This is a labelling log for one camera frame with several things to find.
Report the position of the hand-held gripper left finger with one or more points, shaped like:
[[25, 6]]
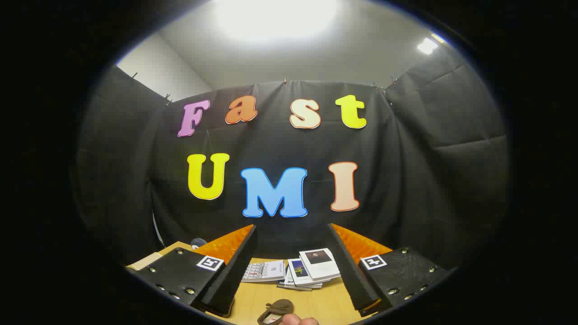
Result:
[[235, 271]]

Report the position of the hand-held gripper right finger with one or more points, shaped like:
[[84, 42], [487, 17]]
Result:
[[350, 271]]

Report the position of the brown fuzzy shoe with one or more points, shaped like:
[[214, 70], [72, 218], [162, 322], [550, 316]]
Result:
[[277, 307]]

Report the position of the grey patterned white book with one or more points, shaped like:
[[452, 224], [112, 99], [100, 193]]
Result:
[[264, 271]]

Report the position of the white book dark picture cover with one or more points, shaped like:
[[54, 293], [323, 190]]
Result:
[[320, 264]]

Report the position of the grey white penguin plush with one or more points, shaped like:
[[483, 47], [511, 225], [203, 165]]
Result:
[[198, 243]]

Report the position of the white book blue picture cover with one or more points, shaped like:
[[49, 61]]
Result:
[[299, 271]]

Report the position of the white book black lettering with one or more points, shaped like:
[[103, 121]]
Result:
[[289, 282]]

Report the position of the small ceiling light panel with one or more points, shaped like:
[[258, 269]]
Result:
[[427, 45]]

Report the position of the large ceiling light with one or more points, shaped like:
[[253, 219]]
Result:
[[275, 18]]

